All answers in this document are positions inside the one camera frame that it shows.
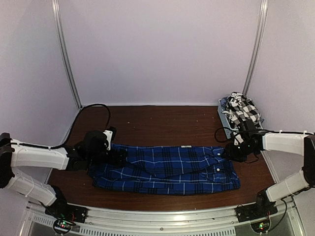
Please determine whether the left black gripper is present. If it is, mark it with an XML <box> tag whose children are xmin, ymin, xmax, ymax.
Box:
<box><xmin>88</xmin><ymin>147</ymin><xmax>128</xmax><ymax>167</ymax></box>

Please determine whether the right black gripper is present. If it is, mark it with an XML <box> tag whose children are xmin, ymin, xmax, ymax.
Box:
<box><xmin>221</xmin><ymin>141</ymin><xmax>256</xmax><ymax>162</ymax></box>

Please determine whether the blue plaid long sleeve shirt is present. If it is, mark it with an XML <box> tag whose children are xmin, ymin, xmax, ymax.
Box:
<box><xmin>88</xmin><ymin>144</ymin><xmax>241</xmax><ymax>195</ymax></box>

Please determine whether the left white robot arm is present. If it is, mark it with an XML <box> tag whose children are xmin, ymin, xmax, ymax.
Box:
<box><xmin>0</xmin><ymin>130</ymin><xmax>127</xmax><ymax>218</ymax></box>

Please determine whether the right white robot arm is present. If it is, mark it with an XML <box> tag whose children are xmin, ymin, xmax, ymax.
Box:
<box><xmin>222</xmin><ymin>120</ymin><xmax>315</xmax><ymax>217</ymax></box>

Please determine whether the light blue perforated basket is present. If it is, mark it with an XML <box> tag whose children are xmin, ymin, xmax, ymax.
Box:
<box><xmin>218</xmin><ymin>104</ymin><xmax>263</xmax><ymax>138</ymax></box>

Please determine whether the black white checked shirt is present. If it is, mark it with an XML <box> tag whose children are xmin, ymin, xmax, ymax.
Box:
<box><xmin>222</xmin><ymin>92</ymin><xmax>262</xmax><ymax>129</ymax></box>

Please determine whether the light blue checked shirt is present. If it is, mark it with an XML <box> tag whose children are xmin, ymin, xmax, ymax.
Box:
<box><xmin>219</xmin><ymin>97</ymin><xmax>230</xmax><ymax>111</ymax></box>

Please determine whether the right circuit board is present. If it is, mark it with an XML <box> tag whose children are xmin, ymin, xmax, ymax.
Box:
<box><xmin>251</xmin><ymin>220</ymin><xmax>271</xmax><ymax>234</ymax></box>

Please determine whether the circuit board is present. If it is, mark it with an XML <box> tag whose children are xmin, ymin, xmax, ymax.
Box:
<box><xmin>53</xmin><ymin>220</ymin><xmax>73</xmax><ymax>234</ymax></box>
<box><xmin>251</xmin><ymin>220</ymin><xmax>271</xmax><ymax>234</ymax></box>

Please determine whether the left circuit board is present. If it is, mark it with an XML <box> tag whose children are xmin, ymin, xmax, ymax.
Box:
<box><xmin>53</xmin><ymin>220</ymin><xmax>73</xmax><ymax>234</ymax></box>

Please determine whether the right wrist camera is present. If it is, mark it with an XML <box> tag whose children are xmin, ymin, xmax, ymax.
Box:
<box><xmin>233</xmin><ymin>134</ymin><xmax>244</xmax><ymax>146</ymax></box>

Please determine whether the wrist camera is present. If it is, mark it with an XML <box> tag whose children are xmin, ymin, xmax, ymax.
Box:
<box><xmin>103</xmin><ymin>126</ymin><xmax>117</xmax><ymax>150</ymax></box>
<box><xmin>233</xmin><ymin>134</ymin><xmax>244</xmax><ymax>146</ymax></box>

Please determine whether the right black cable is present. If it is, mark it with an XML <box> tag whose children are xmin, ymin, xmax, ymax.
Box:
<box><xmin>214</xmin><ymin>126</ymin><xmax>238</xmax><ymax>144</ymax></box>

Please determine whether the black cable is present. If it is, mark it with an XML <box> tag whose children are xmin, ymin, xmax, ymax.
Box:
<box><xmin>14</xmin><ymin>104</ymin><xmax>111</xmax><ymax>149</ymax></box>
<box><xmin>214</xmin><ymin>126</ymin><xmax>238</xmax><ymax>144</ymax></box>

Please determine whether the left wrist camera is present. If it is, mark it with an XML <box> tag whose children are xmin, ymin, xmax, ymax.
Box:
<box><xmin>103</xmin><ymin>126</ymin><xmax>117</xmax><ymax>150</ymax></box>

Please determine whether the left black cable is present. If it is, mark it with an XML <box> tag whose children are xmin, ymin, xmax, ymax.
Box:
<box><xmin>14</xmin><ymin>104</ymin><xmax>111</xmax><ymax>149</ymax></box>

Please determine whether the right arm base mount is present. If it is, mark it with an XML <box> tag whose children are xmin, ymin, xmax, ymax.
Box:
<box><xmin>235</xmin><ymin>190</ymin><xmax>278</xmax><ymax>223</ymax></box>

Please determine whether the front aluminium rail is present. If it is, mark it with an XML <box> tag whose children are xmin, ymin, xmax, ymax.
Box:
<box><xmin>23</xmin><ymin>196</ymin><xmax>300</xmax><ymax>236</ymax></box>

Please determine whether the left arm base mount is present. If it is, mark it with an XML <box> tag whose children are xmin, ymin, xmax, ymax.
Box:
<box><xmin>43</xmin><ymin>185</ymin><xmax>88</xmax><ymax>223</ymax></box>

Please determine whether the right aluminium frame post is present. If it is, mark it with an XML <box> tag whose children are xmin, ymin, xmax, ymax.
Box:
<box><xmin>243</xmin><ymin>0</ymin><xmax>268</xmax><ymax>95</ymax></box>

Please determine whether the aluminium frame post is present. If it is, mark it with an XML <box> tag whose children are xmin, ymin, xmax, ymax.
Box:
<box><xmin>243</xmin><ymin>0</ymin><xmax>268</xmax><ymax>95</ymax></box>
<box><xmin>51</xmin><ymin>0</ymin><xmax>82</xmax><ymax>110</ymax></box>

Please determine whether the left aluminium frame post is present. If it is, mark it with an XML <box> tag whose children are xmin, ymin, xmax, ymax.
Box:
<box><xmin>51</xmin><ymin>0</ymin><xmax>82</xmax><ymax>110</ymax></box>

